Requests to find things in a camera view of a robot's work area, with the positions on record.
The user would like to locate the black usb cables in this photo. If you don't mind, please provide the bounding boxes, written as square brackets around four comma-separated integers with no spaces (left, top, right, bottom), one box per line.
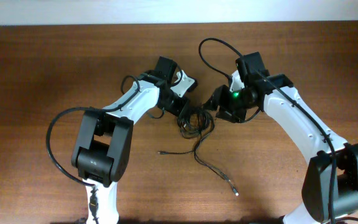
[157,105,239,197]

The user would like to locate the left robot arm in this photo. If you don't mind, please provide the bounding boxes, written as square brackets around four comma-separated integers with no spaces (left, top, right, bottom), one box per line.
[71,57,198,223]

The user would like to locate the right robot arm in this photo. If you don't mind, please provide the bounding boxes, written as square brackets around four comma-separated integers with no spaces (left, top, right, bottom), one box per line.
[204,52,358,223]

